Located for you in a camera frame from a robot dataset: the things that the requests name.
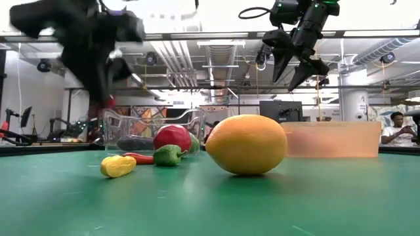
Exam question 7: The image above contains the silver ribbed ceiling duct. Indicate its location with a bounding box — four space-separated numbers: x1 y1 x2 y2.
205 44 238 103
352 37 419 66

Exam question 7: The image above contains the green table mat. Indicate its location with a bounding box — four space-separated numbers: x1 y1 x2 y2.
0 150 420 236

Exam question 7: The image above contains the dark purple eggplant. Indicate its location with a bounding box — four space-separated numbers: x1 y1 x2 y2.
117 134 156 152

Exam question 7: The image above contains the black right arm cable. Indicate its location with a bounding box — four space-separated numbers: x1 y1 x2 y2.
238 6 273 20

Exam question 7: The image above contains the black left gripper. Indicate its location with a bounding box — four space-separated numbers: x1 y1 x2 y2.
58 0 147 103

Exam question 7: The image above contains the large orange mango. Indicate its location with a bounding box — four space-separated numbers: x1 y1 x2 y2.
205 114 288 176

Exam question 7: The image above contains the leaf pattern wall mural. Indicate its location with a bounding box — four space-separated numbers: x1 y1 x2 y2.
367 104 420 130

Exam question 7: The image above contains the black monitor on stand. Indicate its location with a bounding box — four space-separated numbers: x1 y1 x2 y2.
3 105 33 138

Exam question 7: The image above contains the red chili pepper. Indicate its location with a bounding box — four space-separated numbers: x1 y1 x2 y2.
123 152 155 165

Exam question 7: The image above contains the small red radish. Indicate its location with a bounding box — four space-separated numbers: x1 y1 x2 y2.
87 95 116 121

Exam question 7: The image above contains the colourful abstract painting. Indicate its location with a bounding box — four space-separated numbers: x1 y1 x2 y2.
113 105 169 138

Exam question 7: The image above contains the yellow chili pepper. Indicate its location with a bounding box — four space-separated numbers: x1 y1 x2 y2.
100 155 137 178

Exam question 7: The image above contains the orange translucent plastic basket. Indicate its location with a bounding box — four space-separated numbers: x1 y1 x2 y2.
280 121 383 159

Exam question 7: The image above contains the green chili pepper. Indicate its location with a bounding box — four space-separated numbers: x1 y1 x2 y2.
153 144 188 167

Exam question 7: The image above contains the green cucumber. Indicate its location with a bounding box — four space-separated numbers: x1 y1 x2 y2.
189 132 201 153

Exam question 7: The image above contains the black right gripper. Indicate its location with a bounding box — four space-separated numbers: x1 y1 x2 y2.
262 1 341 92

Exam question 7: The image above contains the person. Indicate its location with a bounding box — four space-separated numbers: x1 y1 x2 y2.
380 111 420 148

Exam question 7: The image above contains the black ceiling camera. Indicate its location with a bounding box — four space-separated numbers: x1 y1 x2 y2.
36 58 53 73
144 51 158 66
255 42 273 71
380 52 396 65

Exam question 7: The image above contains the clear plastic basket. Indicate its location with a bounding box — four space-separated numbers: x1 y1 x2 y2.
102 108 206 155

